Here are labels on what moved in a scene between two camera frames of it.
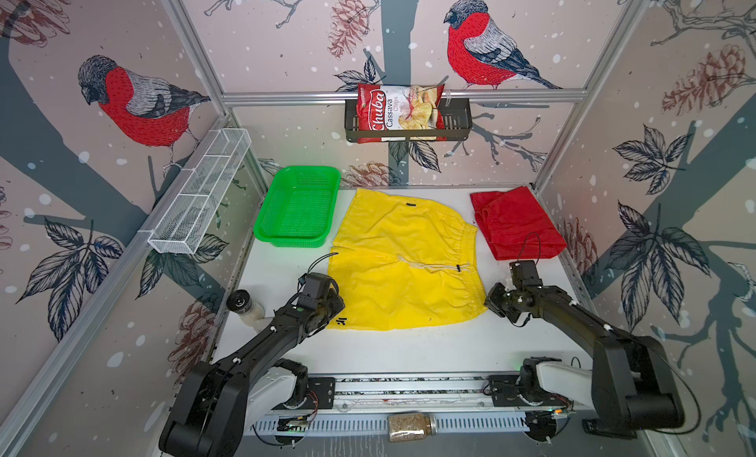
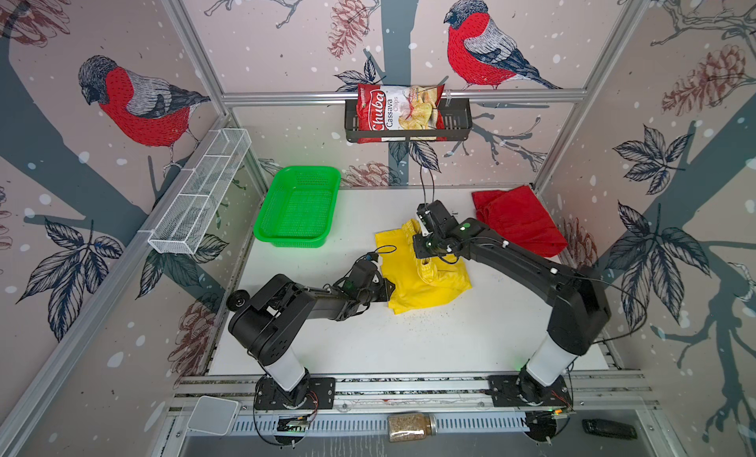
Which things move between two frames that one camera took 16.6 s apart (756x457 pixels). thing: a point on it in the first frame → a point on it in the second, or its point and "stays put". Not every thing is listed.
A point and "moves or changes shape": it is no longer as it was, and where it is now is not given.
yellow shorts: [401, 259] moves or changes shape
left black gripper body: [331, 307] → [376, 293]
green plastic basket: [297, 206] stays put
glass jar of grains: [404, 427] stays put
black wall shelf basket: [458, 121] stays put
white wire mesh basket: [181, 227] stays put
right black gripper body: [502, 300] → [427, 246]
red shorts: [516, 226] stays put
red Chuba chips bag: [401, 107] stays put
